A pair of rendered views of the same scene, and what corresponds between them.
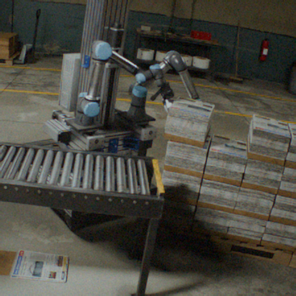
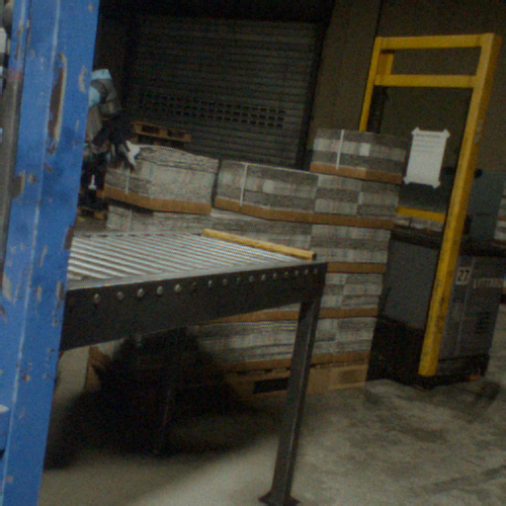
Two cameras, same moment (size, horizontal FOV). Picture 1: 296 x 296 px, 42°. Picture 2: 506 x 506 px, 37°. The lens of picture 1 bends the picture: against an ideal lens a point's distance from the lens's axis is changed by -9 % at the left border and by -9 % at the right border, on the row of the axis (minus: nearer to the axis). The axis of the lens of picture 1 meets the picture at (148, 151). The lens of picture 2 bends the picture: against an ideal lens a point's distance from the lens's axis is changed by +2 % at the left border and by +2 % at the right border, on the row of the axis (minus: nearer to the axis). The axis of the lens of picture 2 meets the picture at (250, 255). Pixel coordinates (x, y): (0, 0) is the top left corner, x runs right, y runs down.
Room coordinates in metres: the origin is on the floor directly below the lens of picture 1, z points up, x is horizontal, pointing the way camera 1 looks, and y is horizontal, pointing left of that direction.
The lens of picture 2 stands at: (0.72, 1.86, 1.09)
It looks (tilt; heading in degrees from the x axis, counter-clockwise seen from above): 8 degrees down; 308
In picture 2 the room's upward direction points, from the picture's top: 9 degrees clockwise
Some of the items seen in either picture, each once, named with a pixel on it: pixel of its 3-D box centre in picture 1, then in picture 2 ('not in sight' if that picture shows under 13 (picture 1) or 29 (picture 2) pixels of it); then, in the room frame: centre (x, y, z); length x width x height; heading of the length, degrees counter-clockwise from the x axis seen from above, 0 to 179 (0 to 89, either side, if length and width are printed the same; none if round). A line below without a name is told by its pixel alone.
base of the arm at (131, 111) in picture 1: (137, 109); not in sight; (3.22, 0.14, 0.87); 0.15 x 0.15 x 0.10
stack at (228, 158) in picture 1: (235, 197); (227, 301); (2.83, -0.72, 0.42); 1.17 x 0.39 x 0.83; 80
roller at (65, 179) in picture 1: (66, 171); (153, 259); (2.15, 0.46, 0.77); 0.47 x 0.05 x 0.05; 8
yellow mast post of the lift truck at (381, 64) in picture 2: not in sight; (358, 194); (2.96, -1.92, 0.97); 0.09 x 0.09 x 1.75; 80
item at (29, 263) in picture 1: (41, 265); not in sight; (2.13, 0.62, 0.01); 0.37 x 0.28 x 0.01; 98
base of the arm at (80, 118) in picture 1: (84, 115); not in sight; (2.89, 0.51, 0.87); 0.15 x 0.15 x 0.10
